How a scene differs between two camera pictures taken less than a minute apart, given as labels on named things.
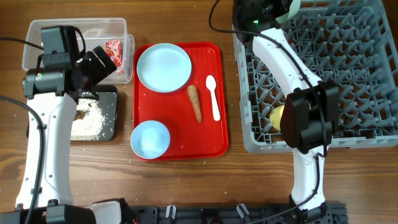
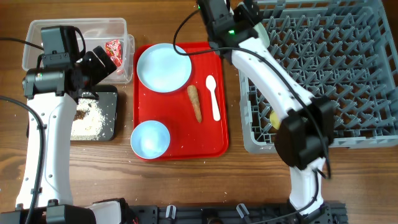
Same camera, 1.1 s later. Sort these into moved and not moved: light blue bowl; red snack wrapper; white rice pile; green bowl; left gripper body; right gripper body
Moved: right gripper body; green bowl
Not moved: red snack wrapper; white rice pile; left gripper body; light blue bowl
